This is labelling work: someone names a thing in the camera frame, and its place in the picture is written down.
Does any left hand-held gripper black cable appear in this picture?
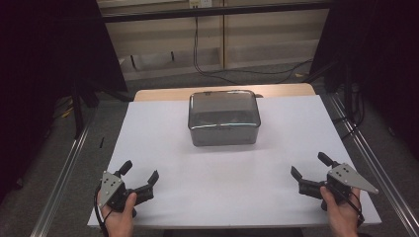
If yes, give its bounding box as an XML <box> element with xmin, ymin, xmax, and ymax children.
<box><xmin>93</xmin><ymin>186</ymin><xmax>115</xmax><ymax>237</ymax></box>

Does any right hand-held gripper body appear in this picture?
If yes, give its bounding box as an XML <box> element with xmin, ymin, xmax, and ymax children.
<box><xmin>297</xmin><ymin>162</ymin><xmax>379</xmax><ymax>211</ymax></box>

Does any black curtain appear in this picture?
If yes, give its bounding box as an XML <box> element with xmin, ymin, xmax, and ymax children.
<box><xmin>309</xmin><ymin>0</ymin><xmax>419</xmax><ymax>162</ymax></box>
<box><xmin>0</xmin><ymin>0</ymin><xmax>128</xmax><ymax>205</ymax></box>

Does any white table sheet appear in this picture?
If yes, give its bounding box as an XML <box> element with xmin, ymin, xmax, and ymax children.
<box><xmin>87</xmin><ymin>94</ymin><xmax>382</xmax><ymax>230</ymax></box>

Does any black power cable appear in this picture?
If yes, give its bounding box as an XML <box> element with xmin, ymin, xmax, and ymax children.
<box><xmin>192</xmin><ymin>16</ymin><xmax>240</xmax><ymax>85</ymax></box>
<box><xmin>193</xmin><ymin>16</ymin><xmax>314</xmax><ymax>76</ymax></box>

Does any person's right hand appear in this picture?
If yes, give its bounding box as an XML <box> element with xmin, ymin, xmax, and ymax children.
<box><xmin>319</xmin><ymin>186</ymin><xmax>364</xmax><ymax>237</ymax></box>

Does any aluminium floor rail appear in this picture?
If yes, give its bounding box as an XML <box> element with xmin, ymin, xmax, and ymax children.
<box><xmin>30</xmin><ymin>108</ymin><xmax>97</xmax><ymax>237</ymax></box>
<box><xmin>325</xmin><ymin>92</ymin><xmax>419</xmax><ymax>237</ymax></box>

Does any right hand-held gripper black cable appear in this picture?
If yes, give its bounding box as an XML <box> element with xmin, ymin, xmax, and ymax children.
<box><xmin>334</xmin><ymin>186</ymin><xmax>366</xmax><ymax>228</ymax></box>

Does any person's left hand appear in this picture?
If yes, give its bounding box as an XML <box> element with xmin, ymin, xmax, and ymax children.
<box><xmin>100</xmin><ymin>192</ymin><xmax>138</xmax><ymax>237</ymax></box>

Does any black metal stand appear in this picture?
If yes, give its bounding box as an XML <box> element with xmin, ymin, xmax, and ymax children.
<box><xmin>70</xmin><ymin>78</ymin><xmax>100</xmax><ymax>139</ymax></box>
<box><xmin>342</xmin><ymin>65</ymin><xmax>367</xmax><ymax>139</ymax></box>

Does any yellow cable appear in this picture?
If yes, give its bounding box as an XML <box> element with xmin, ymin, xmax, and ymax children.
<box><xmin>52</xmin><ymin>97</ymin><xmax>75</xmax><ymax>119</ymax></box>

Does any hand-held gripper black cable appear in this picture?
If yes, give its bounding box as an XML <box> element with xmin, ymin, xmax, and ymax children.
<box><xmin>93</xmin><ymin>186</ymin><xmax>115</xmax><ymax>237</ymax></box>
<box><xmin>334</xmin><ymin>186</ymin><xmax>366</xmax><ymax>228</ymax></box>

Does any black horizontal frame bar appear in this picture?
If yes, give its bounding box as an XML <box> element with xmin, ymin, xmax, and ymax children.
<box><xmin>102</xmin><ymin>1</ymin><xmax>330</xmax><ymax>24</ymax></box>

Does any white power socket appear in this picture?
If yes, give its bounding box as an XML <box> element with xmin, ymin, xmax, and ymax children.
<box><xmin>188</xmin><ymin>0</ymin><xmax>213</xmax><ymax>9</ymax></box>

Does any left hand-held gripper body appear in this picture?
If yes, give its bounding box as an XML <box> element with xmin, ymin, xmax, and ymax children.
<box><xmin>97</xmin><ymin>169</ymin><xmax>156</xmax><ymax>213</ymax></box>

